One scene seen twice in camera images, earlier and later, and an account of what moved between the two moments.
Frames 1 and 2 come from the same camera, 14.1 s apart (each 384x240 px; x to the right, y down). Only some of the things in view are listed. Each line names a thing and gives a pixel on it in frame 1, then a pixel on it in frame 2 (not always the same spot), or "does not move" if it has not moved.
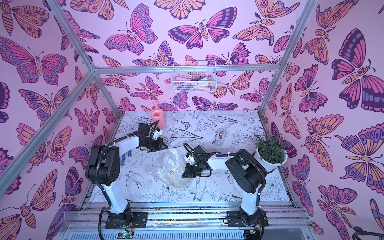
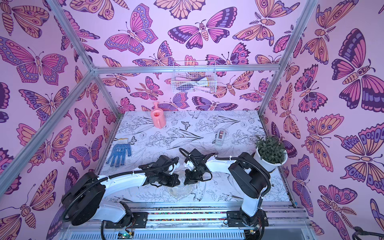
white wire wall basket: [195, 76] does not move
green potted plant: [271, 152] does not move
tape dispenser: [220, 137] does not move
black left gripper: [160, 142] → [174, 177]
